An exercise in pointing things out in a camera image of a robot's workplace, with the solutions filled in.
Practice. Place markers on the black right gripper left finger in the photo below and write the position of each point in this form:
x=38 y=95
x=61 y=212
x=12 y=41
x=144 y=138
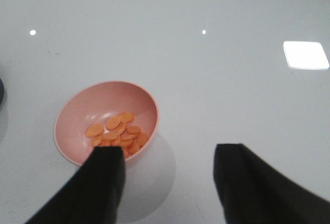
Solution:
x=93 y=193

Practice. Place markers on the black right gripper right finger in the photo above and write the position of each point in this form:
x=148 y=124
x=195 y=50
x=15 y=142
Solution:
x=252 y=191

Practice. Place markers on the orange ham slice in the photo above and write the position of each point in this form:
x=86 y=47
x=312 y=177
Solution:
x=113 y=122
x=94 y=130

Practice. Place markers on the pink plastic bowl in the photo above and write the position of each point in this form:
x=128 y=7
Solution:
x=96 y=104

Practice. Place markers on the dark blue saucepan purple handle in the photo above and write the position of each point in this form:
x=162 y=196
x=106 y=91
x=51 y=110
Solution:
x=2 y=91

